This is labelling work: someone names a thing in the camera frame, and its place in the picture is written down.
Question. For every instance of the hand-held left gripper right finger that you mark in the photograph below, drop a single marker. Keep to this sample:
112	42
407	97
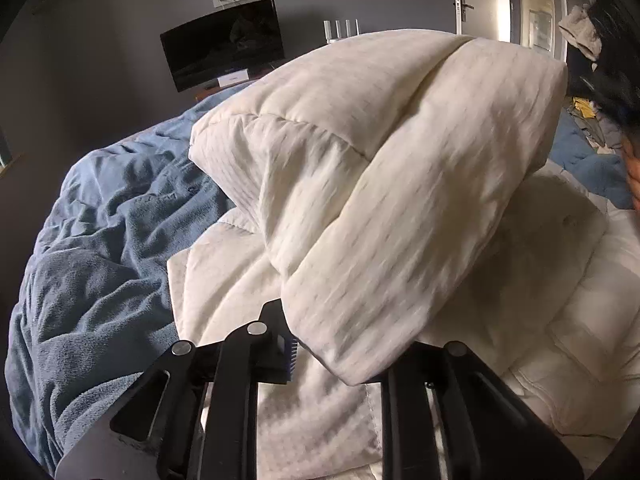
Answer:
425	390

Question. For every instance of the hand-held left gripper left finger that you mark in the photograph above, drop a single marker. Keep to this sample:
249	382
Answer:
290	360

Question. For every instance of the white quilted duvet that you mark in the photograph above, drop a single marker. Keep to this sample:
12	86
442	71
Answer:
400	185

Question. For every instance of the clothes pile on floor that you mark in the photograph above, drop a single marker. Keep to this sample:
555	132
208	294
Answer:
592	120

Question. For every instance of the person's right hand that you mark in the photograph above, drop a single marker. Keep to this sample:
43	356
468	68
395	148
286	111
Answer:
634	175

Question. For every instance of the beige hanging cloth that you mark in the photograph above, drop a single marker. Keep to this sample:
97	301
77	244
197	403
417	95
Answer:
580	30

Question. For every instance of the blue fleece blanket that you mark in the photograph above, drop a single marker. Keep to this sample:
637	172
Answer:
110	240

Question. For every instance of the white router with antennas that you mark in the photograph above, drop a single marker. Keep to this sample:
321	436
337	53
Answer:
342	30

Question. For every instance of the wooden desk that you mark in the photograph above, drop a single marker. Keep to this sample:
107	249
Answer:
205	95

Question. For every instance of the small white box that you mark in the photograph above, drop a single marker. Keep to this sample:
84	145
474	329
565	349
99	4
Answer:
233	77

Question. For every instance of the black monitor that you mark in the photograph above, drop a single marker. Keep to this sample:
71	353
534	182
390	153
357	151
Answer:
222	42

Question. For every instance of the framed wall picture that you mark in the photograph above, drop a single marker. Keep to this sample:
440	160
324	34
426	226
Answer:
537	22

